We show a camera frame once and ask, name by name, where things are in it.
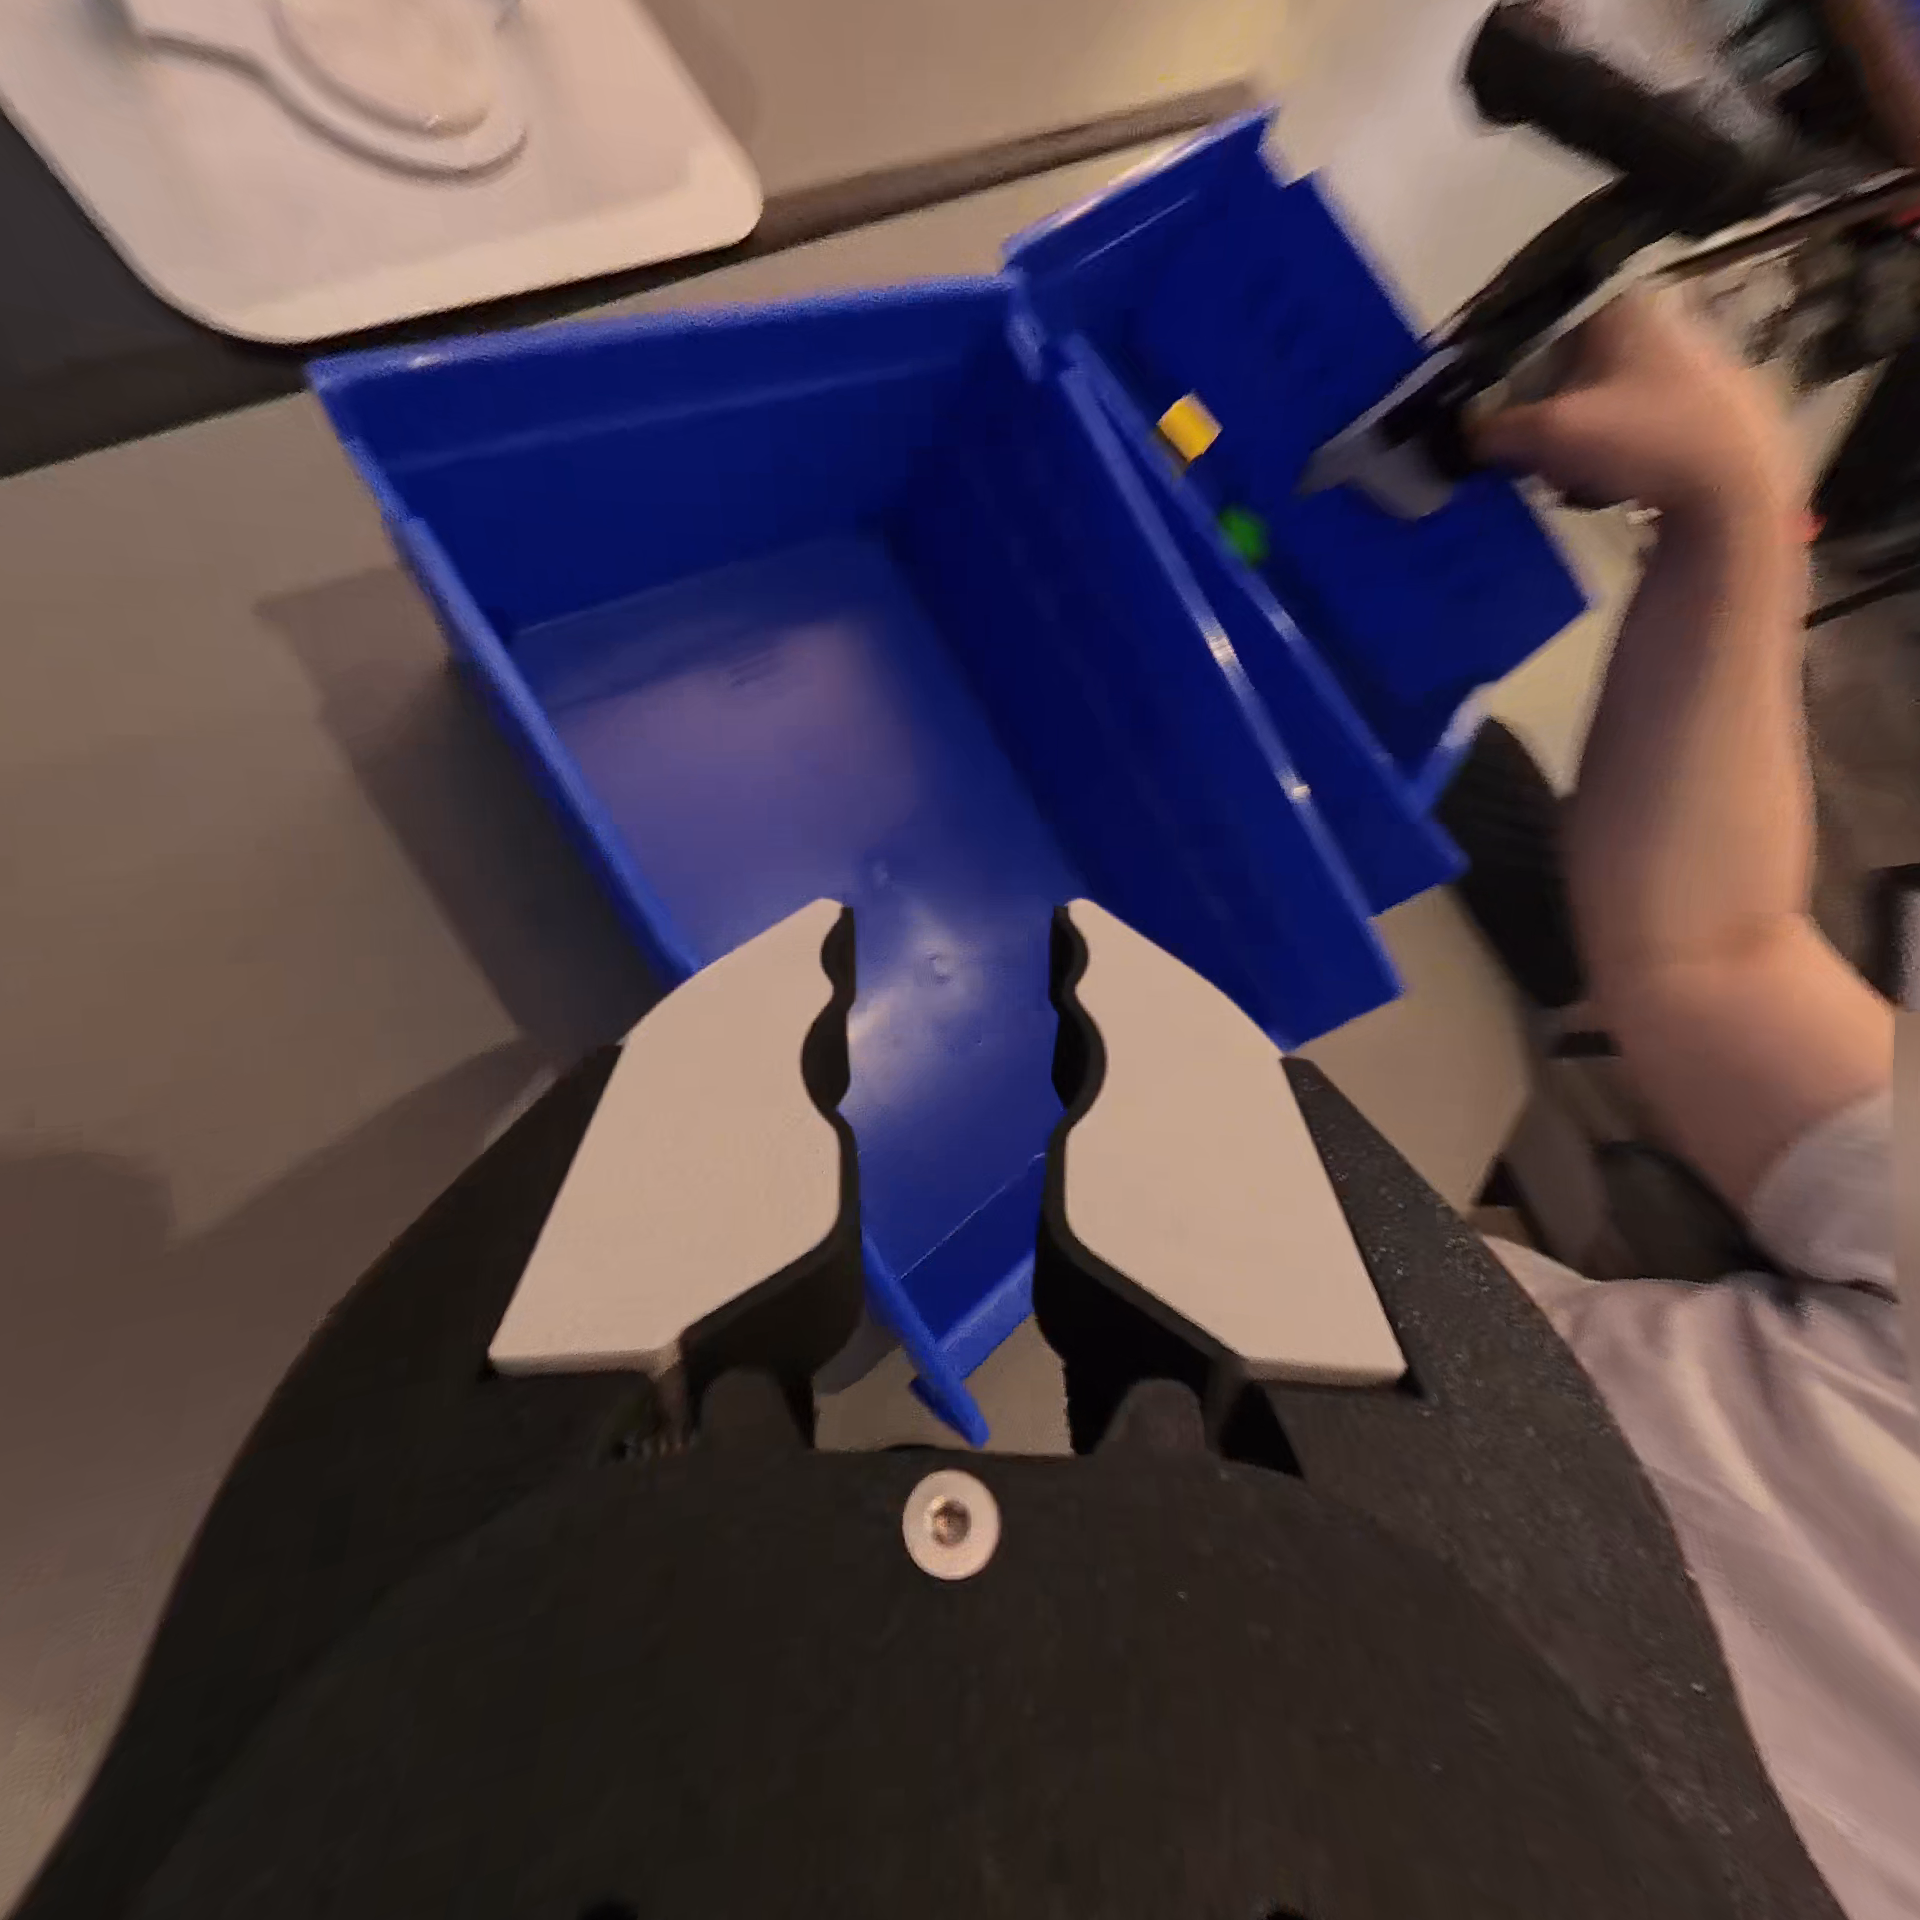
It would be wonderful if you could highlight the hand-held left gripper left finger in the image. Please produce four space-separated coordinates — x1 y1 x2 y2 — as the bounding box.
487 896 871 1422

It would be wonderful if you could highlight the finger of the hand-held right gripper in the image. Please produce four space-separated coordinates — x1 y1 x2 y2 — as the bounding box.
1298 348 1483 489
1346 439 1460 523

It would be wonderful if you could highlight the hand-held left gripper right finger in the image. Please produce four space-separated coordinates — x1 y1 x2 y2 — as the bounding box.
1033 896 1413 1422

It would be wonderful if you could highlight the blue plastic storage bin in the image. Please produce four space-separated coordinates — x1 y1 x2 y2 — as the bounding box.
304 275 1409 1453
1003 109 1593 921

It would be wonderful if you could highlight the person's right forearm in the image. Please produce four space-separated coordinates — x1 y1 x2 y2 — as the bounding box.
1560 481 1904 1207

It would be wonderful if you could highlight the person's right hand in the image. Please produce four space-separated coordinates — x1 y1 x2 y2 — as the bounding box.
1463 297 1813 525

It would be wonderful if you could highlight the person's light grey shirt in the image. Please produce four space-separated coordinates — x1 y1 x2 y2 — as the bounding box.
1476 1092 1920 1920

